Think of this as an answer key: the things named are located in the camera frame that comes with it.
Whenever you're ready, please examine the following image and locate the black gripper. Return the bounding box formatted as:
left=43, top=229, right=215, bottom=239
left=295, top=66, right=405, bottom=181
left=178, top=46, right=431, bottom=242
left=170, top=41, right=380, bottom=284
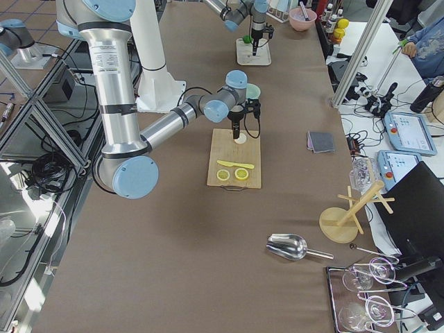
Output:
left=228, top=105, right=244, bottom=139
left=250, top=29, right=262, bottom=56

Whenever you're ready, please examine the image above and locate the white steamed bun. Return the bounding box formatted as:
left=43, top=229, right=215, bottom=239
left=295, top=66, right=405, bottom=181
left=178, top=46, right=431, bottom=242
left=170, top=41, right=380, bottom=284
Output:
left=234, top=133, right=247, bottom=144

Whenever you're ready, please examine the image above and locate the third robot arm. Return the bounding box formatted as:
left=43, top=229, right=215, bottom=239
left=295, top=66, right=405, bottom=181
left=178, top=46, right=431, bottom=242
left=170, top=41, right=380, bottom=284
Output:
left=1, top=19, right=49, bottom=70

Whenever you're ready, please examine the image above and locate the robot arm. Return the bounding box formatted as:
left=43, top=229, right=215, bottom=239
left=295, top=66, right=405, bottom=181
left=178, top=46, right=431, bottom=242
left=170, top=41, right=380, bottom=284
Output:
left=56, top=1, right=247, bottom=199
left=203, top=0, right=274, bottom=56

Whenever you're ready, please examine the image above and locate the light green bowl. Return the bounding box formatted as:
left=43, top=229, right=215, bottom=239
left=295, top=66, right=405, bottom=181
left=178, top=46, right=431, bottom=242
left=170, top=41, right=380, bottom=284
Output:
left=246, top=83, right=261, bottom=99

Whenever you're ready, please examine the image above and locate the pink bowl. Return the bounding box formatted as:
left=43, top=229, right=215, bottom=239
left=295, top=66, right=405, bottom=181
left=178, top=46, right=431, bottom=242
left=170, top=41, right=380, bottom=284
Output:
left=289, top=7, right=318, bottom=31

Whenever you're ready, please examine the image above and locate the beige rabbit tray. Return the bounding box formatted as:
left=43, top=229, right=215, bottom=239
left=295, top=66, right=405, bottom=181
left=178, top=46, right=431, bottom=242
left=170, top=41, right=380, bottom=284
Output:
left=236, top=38, right=271, bottom=66

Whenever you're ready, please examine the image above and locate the yellow plastic knife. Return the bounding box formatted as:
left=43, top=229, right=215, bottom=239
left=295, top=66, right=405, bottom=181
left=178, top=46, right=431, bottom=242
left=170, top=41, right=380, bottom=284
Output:
left=216, top=160, right=255, bottom=169

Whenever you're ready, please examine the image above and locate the bamboo cutting board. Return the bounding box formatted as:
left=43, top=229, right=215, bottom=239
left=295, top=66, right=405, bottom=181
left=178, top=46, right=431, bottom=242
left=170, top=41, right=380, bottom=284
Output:
left=207, top=128, right=262, bottom=189

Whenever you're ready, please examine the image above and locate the thin lemon slice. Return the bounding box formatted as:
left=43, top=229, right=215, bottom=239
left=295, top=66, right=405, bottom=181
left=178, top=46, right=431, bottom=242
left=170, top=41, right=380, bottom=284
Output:
left=234, top=167, right=249, bottom=181

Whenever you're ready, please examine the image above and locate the thick lemon half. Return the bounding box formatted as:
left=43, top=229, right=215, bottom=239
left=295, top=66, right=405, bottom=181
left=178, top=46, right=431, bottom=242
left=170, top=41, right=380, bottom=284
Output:
left=216, top=169, right=230, bottom=182

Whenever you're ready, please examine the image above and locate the grey folded cloth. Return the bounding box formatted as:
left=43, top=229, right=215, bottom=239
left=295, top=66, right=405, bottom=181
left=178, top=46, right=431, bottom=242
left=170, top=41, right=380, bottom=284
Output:
left=307, top=131, right=336, bottom=153

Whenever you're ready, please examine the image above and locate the metal scoop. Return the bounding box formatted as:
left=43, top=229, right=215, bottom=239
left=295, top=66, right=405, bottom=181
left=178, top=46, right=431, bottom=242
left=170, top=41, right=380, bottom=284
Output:
left=266, top=234, right=334, bottom=261

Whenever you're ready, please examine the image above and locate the wooden cup tree stand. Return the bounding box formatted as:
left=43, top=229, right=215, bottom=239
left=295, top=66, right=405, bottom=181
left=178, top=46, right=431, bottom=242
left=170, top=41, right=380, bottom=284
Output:
left=319, top=180, right=395, bottom=244

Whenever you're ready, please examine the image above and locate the lower teach pendant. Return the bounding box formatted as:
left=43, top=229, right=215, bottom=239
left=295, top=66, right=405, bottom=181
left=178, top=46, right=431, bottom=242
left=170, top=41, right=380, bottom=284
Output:
left=377, top=150, right=422, bottom=190

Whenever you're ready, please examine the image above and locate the teach pendant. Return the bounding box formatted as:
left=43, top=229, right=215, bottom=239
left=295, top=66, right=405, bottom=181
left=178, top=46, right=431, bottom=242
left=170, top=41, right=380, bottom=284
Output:
left=377, top=150, right=422, bottom=190
left=384, top=111, right=438, bottom=156

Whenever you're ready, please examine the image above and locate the upper teach pendant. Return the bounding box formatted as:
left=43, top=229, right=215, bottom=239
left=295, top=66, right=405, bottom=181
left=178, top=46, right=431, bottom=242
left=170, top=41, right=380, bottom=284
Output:
left=384, top=111, right=438, bottom=156

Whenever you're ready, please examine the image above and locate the black water bottle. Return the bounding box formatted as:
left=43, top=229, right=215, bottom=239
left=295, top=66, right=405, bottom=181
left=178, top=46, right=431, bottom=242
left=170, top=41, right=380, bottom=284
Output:
left=410, top=76, right=443, bottom=113

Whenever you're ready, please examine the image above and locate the upper wine glass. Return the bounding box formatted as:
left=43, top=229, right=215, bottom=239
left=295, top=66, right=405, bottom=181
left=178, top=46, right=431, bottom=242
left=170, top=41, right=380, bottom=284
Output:
left=342, top=257, right=395, bottom=292

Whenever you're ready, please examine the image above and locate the wine glass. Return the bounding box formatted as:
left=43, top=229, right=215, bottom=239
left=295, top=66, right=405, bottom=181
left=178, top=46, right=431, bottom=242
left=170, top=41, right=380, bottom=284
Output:
left=339, top=296, right=395, bottom=332
left=342, top=257, right=395, bottom=292

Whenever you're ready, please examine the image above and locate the black monitor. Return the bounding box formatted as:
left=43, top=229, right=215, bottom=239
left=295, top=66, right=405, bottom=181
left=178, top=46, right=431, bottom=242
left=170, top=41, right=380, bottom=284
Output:
left=372, top=160, right=444, bottom=282

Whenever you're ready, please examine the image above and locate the lower wine glass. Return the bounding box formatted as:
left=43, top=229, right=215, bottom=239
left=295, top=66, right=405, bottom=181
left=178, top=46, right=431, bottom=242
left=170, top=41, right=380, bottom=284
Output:
left=339, top=296, right=395, bottom=332

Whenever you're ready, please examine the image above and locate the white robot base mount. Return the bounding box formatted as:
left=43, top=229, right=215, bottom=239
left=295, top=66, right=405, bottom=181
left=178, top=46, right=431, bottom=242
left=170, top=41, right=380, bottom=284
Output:
left=136, top=69, right=186, bottom=113

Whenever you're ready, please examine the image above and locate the aluminium frame post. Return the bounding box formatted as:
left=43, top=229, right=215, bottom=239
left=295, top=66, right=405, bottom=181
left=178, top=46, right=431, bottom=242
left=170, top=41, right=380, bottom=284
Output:
left=332, top=0, right=393, bottom=108

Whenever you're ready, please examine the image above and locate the black wire glass rack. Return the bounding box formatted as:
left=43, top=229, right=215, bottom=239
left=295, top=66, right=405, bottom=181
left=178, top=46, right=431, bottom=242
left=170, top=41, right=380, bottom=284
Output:
left=325, top=255, right=438, bottom=333

